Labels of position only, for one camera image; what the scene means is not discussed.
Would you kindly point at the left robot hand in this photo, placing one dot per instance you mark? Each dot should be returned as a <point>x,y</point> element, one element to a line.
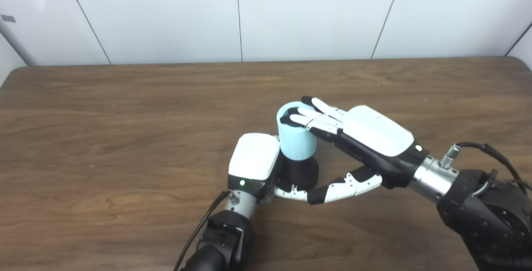
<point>253,156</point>

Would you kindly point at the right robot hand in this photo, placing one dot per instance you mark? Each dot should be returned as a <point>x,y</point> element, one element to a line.
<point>374,134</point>

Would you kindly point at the black nozzle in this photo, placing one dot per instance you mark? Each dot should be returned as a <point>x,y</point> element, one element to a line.
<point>301,173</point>

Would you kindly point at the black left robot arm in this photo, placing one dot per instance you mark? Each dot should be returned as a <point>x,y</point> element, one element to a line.
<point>220,242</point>

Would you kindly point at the small gray wall label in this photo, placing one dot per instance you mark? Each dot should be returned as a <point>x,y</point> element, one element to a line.
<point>8,18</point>

